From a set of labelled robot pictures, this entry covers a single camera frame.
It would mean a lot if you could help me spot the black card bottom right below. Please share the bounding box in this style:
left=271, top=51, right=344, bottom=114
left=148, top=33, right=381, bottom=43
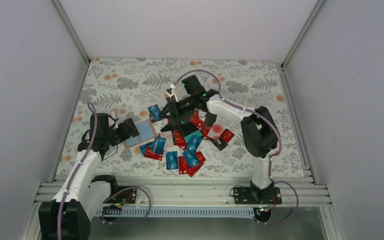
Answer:
left=210, top=137, right=228, bottom=151

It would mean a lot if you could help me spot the floral patterned table mat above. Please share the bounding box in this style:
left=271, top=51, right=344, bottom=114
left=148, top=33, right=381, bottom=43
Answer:
left=56, top=57, right=304, bottom=179

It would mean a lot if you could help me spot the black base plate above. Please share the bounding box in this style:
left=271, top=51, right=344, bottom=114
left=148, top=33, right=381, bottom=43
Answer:
left=230, top=186, right=283, bottom=205
left=103, top=186, right=138, bottom=205

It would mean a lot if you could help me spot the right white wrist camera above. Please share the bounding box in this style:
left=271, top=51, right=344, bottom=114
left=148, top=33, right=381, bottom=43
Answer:
left=164, top=84, right=179, bottom=102

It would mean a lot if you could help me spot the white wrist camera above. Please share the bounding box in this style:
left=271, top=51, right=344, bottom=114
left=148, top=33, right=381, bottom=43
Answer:
left=164, top=84, right=179, bottom=102
left=108, top=110, right=118, bottom=122

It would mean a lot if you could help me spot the teal striped card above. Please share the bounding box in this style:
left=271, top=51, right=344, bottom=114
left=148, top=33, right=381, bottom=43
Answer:
left=183, top=130, right=203, bottom=142

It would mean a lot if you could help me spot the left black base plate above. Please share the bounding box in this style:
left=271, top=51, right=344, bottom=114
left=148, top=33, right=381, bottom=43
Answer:
left=103, top=186, right=138, bottom=205

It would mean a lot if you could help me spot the black card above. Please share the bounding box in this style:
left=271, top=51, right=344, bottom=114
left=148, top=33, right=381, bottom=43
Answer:
left=203, top=112, right=217, bottom=128
left=210, top=137, right=228, bottom=151

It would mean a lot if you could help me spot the red card right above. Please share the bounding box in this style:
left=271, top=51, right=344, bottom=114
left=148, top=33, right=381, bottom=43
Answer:
left=219, top=128, right=235, bottom=143

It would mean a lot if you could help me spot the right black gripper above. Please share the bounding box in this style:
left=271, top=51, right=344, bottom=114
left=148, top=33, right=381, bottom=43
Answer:
left=158, top=94, right=196, bottom=119

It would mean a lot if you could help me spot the blue card lower left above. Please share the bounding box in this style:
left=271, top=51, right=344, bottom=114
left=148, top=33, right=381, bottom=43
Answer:
left=139, top=136, right=166, bottom=156

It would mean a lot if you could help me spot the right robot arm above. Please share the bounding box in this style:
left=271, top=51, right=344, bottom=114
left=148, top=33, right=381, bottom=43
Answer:
left=159, top=71, right=282, bottom=204

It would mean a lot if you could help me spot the aluminium rail frame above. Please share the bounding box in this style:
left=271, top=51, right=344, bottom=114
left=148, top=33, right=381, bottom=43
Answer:
left=34, top=175, right=333, bottom=208

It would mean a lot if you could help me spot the red card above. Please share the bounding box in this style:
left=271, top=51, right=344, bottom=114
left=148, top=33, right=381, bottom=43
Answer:
left=178, top=151, right=206, bottom=177
left=219, top=128, right=235, bottom=143
left=143, top=147, right=164, bottom=161

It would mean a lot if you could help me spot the black card upper right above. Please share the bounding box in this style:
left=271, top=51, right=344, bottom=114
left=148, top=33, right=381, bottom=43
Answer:
left=203, top=112, right=217, bottom=128

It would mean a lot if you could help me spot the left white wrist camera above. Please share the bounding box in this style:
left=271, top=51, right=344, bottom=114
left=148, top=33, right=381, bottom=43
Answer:
left=108, top=110, right=118, bottom=122

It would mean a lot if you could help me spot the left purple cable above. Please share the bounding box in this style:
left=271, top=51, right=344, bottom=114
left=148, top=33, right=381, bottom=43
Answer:
left=56, top=101, right=152, bottom=240

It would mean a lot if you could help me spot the blue card far left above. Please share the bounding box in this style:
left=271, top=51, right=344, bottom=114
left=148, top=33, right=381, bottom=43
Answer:
left=147, top=104, right=161, bottom=122

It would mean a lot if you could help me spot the white floral card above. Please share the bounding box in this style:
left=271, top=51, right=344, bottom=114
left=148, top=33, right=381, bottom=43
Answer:
left=160, top=131, right=174, bottom=149

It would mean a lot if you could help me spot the red card bottom centre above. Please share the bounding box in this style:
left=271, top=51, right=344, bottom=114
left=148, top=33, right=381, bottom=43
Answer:
left=178, top=151, right=206, bottom=177

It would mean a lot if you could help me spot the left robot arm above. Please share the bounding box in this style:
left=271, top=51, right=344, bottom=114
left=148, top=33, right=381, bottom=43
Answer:
left=38, top=113, right=140, bottom=240

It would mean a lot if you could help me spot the purple cable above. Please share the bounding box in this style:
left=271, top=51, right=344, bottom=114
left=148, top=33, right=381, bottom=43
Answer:
left=56, top=101, right=152, bottom=240
left=172, top=69, right=300, bottom=227

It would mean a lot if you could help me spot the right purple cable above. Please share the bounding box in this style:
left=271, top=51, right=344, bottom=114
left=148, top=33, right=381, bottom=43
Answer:
left=172, top=69, right=300, bottom=227

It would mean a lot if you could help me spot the blue logo card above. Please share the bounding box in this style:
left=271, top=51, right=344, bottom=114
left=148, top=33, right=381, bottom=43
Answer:
left=182, top=150, right=200, bottom=168

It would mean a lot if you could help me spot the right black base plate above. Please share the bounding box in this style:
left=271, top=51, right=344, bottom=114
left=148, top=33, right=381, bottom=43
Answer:
left=230, top=186, right=283, bottom=205

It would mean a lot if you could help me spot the tan leather card holder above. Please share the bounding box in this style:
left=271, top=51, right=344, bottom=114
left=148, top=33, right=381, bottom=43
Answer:
left=123, top=119, right=157, bottom=149

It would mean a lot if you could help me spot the red card bottom left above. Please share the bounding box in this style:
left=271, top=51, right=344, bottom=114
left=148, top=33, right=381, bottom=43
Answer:
left=143, top=147, right=164, bottom=161

